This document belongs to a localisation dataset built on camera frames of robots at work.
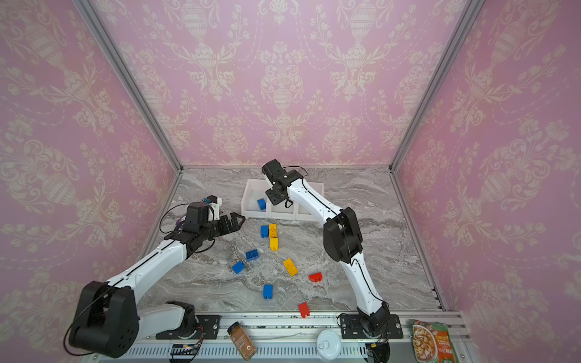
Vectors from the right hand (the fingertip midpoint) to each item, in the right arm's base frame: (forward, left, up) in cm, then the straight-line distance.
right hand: (279, 193), depth 95 cm
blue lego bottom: (-36, +5, -12) cm, 38 cm away
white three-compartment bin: (+3, +12, -11) cm, 16 cm away
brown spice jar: (-49, +13, -8) cm, 52 cm away
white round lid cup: (-53, -14, -7) cm, 55 cm away
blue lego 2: (-26, +17, -12) cm, 33 cm away
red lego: (-31, -13, -13) cm, 36 cm away
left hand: (-13, +16, 0) cm, 21 cm away
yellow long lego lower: (-27, -3, -12) cm, 30 cm away
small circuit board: (-51, +32, -15) cm, 62 cm away
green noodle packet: (-53, -47, -13) cm, 72 cm away
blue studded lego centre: (-22, +12, -10) cm, 27 cm away
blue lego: (+2, +9, -9) cm, 12 cm away
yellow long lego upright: (-12, +3, -10) cm, 16 cm away
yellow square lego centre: (-18, +3, -10) cm, 21 cm away
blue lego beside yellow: (-12, +7, -10) cm, 17 cm away
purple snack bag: (-4, +44, -10) cm, 46 cm away
